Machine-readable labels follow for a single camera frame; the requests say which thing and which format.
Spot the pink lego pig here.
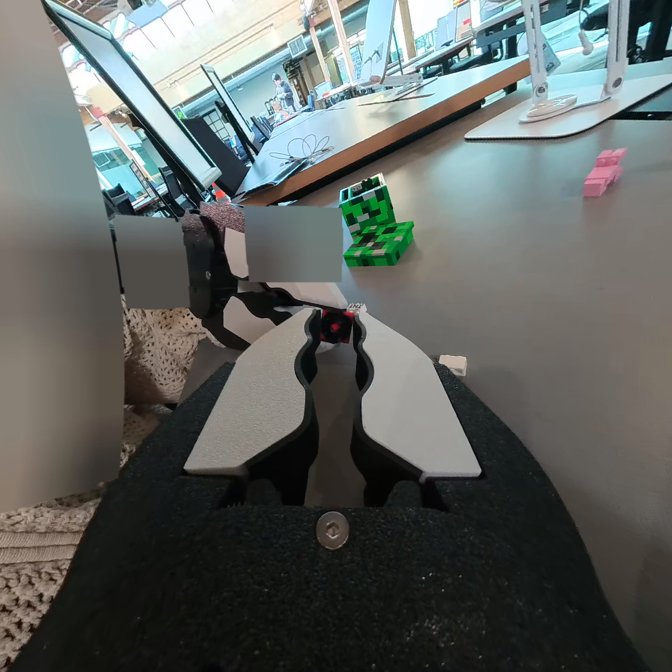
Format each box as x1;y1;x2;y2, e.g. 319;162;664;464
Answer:
583;148;629;198

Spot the coiled thin cable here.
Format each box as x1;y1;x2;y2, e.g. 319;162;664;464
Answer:
267;133;335;165

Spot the small black-framed monitor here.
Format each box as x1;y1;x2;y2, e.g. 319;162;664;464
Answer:
199;63;259;159

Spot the silver monitor on stand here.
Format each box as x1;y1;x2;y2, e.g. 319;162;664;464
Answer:
357;0;438;91

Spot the green lego creeper lid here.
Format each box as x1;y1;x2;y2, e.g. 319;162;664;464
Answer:
343;220;416;269

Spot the green lego creeper box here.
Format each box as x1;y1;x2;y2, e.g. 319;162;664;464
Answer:
338;173;396;238

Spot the white monitor stand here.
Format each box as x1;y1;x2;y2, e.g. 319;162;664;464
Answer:
464;0;672;144

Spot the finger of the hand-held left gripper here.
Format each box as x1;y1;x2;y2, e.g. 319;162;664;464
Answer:
223;291;297;351
224;228;351;312

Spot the black office chair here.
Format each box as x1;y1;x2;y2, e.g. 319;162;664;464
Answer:
100;167;184;221

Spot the beige knit sweater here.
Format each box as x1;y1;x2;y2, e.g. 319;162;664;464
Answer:
0;304;211;672

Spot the wood-edged grey desk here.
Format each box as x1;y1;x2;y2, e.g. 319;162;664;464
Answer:
233;52;532;207

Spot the red black lego piece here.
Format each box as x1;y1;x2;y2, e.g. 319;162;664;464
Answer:
319;309;354;345

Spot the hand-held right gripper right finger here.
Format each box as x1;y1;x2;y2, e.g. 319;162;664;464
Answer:
351;312;482;482

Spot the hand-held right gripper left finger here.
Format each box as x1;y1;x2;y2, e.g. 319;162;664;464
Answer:
183;308;322;478

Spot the large black-framed monitor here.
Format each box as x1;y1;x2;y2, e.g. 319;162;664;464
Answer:
43;0;222;194

